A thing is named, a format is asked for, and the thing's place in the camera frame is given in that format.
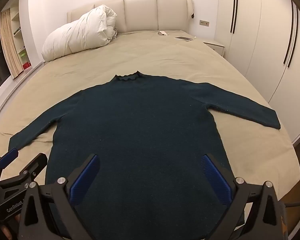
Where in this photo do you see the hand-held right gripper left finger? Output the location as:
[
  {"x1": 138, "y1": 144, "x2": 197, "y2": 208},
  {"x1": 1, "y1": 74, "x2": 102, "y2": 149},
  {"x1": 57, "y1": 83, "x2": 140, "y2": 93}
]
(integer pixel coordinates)
[{"x1": 16, "y1": 153, "x2": 100, "y2": 240}]

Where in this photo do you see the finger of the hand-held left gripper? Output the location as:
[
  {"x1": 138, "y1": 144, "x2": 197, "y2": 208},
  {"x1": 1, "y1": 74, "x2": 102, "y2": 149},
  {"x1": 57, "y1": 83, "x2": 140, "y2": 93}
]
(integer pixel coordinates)
[
  {"x1": 0, "y1": 153, "x2": 48, "y2": 189},
  {"x1": 0, "y1": 148, "x2": 19, "y2": 181}
]

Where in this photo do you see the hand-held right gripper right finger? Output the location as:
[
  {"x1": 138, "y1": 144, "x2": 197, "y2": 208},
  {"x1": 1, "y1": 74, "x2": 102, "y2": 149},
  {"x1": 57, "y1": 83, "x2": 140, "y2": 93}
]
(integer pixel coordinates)
[{"x1": 201, "y1": 153, "x2": 283, "y2": 240}]

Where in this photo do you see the dark green sweater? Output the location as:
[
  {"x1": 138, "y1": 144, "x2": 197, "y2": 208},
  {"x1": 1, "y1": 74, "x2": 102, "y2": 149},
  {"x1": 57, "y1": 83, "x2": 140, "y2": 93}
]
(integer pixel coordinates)
[{"x1": 8, "y1": 71, "x2": 281, "y2": 240}]

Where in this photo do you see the person's left hand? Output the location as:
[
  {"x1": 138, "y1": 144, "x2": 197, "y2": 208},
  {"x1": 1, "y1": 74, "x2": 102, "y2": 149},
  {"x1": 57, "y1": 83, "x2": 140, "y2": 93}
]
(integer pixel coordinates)
[{"x1": 0, "y1": 225, "x2": 18, "y2": 240}]

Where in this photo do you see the beige curtain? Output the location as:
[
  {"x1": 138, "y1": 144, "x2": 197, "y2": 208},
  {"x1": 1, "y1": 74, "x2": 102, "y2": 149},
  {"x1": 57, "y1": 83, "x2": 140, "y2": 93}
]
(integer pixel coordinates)
[{"x1": 0, "y1": 8, "x2": 23, "y2": 79}]

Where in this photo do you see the bed with beige sheet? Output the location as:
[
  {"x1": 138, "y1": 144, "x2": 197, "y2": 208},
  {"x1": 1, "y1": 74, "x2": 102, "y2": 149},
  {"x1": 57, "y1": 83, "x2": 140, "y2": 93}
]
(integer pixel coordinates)
[{"x1": 0, "y1": 29, "x2": 300, "y2": 212}]

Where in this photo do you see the white nightstand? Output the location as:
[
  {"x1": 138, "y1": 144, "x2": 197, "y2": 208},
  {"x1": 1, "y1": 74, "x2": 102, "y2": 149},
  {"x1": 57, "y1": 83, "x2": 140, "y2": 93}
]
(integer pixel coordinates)
[{"x1": 203, "y1": 40, "x2": 226, "y2": 57}]

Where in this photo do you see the white rolled duvet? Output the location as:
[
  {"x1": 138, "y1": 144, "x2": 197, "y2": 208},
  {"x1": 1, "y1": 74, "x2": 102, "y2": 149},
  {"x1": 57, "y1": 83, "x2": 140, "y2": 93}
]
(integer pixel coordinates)
[{"x1": 41, "y1": 4, "x2": 118, "y2": 62}]

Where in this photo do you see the white wardrobe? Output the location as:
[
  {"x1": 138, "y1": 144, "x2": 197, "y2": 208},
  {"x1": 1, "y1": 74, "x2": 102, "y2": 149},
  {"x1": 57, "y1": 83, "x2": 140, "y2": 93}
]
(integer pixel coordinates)
[{"x1": 214, "y1": 0, "x2": 300, "y2": 144}]

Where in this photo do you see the cream padded headboard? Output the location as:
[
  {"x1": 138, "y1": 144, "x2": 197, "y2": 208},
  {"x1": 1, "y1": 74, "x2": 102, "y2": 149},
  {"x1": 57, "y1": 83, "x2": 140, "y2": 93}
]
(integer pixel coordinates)
[{"x1": 66, "y1": 0, "x2": 194, "y2": 35}]

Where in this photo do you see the white wall shelf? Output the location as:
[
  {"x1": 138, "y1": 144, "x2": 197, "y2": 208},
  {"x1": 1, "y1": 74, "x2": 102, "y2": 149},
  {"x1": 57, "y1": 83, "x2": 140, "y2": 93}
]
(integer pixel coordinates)
[{"x1": 10, "y1": 5, "x2": 32, "y2": 73}]

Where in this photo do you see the black wardrobe handle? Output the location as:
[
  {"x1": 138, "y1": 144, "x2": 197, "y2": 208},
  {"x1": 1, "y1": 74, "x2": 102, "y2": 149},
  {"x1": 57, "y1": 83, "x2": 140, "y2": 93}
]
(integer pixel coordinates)
[
  {"x1": 230, "y1": 0, "x2": 236, "y2": 33},
  {"x1": 233, "y1": 0, "x2": 239, "y2": 34},
  {"x1": 283, "y1": 0, "x2": 295, "y2": 64},
  {"x1": 287, "y1": 4, "x2": 299, "y2": 68}
]

